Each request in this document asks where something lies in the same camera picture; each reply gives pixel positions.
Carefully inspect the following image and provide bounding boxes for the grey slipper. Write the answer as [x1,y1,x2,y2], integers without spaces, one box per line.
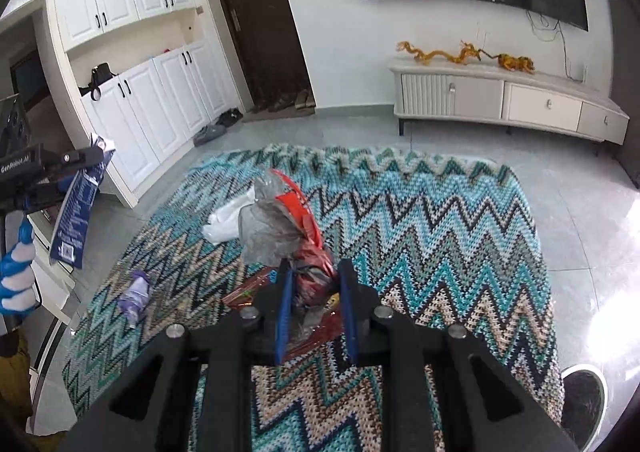
[193,124,227,146]

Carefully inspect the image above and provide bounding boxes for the zigzag patterned teal rug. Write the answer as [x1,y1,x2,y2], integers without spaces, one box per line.
[63,145,564,451]

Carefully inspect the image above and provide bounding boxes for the black shoes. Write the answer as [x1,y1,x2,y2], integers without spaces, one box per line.
[216,108,243,128]

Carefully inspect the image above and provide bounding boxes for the white TV cabinet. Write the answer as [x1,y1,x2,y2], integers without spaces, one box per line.
[390,56,629,146]

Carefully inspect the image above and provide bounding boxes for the white trash bin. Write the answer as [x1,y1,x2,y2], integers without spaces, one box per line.
[561,364,608,451]

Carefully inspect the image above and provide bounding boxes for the dark brown entrance door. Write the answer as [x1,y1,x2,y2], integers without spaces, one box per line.
[221,0,310,113]

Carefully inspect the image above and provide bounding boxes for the purple crumpled wrapper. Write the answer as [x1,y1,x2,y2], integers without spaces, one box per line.
[117,271,150,328]

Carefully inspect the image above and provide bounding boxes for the white milk carton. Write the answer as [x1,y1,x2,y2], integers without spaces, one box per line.
[49,134,116,269]

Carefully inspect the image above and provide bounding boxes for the white shoe cabinet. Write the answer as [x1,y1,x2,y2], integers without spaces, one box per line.
[0,0,246,210]

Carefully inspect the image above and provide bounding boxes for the red clear snack wrapper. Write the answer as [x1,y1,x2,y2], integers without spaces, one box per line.
[238,169,343,363]

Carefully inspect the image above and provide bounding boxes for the television power cables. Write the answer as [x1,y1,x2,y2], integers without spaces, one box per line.
[524,9,586,83]

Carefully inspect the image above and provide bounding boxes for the golden dragon ornament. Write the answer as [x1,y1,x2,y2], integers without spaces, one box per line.
[396,40,480,65]

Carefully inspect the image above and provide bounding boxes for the brown door mat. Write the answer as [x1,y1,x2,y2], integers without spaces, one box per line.
[242,105,316,123]

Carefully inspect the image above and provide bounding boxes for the golden lion ornament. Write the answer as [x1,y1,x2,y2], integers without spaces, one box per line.
[483,51,535,74]

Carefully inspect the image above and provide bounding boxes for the blue white gloved hand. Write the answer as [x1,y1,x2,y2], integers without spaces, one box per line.
[1,218,39,316]

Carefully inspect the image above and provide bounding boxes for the black handbag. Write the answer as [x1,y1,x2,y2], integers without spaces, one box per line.
[79,62,116,101]

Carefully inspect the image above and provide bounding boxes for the clear white plastic bag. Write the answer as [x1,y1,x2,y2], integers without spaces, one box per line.
[202,186,255,245]

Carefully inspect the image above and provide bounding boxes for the beige shoes pair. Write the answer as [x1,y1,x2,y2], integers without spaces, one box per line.
[294,89,316,111]

